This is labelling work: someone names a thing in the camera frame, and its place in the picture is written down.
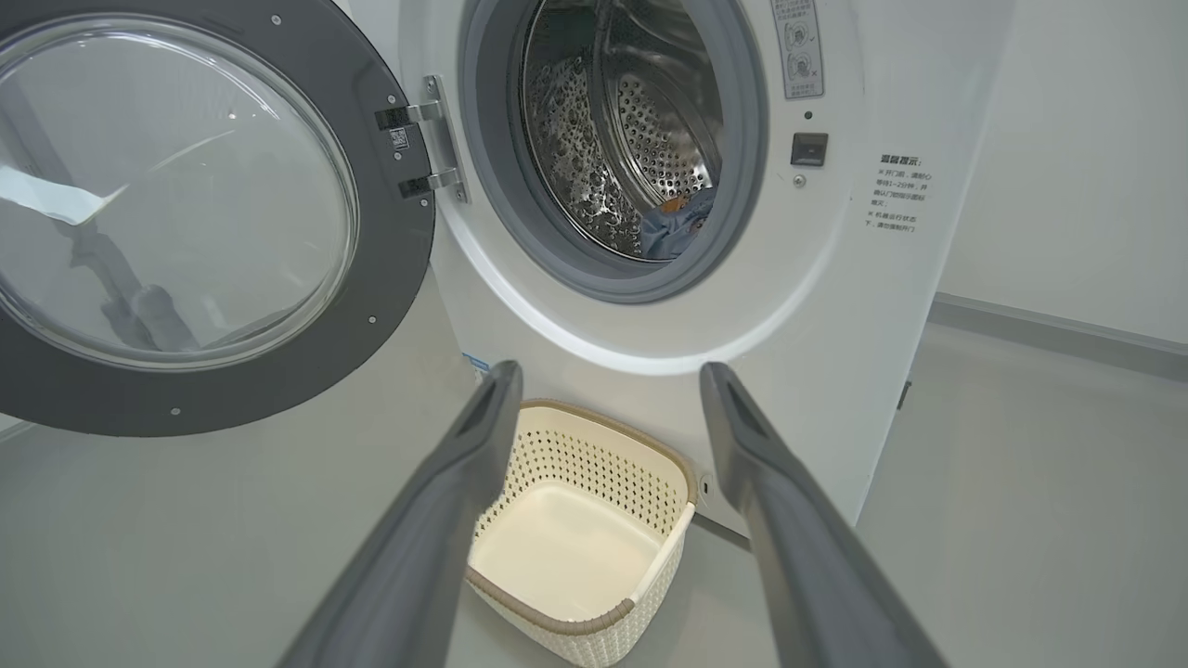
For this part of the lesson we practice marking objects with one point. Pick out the white washing machine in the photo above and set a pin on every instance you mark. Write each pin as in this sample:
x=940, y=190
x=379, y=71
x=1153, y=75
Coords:
x=835, y=325

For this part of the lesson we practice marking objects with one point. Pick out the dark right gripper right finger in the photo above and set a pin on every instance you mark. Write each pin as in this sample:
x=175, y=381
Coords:
x=798, y=557

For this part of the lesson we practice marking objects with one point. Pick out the blue energy label sticker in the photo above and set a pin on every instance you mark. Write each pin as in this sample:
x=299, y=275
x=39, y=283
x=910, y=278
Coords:
x=475, y=362

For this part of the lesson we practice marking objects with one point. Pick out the grey warning label sticker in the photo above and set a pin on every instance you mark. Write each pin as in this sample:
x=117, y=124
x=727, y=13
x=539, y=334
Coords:
x=798, y=56

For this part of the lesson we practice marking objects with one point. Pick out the dark round washing machine door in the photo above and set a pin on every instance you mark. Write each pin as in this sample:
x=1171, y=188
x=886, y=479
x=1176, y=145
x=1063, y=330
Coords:
x=390, y=278

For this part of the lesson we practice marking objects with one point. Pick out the cream perforated laundry basket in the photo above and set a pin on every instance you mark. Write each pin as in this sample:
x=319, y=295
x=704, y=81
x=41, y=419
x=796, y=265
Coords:
x=566, y=557

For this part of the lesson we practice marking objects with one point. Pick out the blue cartoon print garment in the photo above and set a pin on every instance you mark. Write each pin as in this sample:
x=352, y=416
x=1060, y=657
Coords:
x=673, y=232

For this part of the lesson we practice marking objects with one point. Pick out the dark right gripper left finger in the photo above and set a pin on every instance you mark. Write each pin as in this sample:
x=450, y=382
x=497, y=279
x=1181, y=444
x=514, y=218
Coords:
x=436, y=520

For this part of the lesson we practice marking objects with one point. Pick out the perforated steel washer drum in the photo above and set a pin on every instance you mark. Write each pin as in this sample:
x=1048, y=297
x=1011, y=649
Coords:
x=650, y=121

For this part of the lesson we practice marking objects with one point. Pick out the silver door hinge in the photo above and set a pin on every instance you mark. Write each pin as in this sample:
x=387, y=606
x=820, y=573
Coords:
x=445, y=139

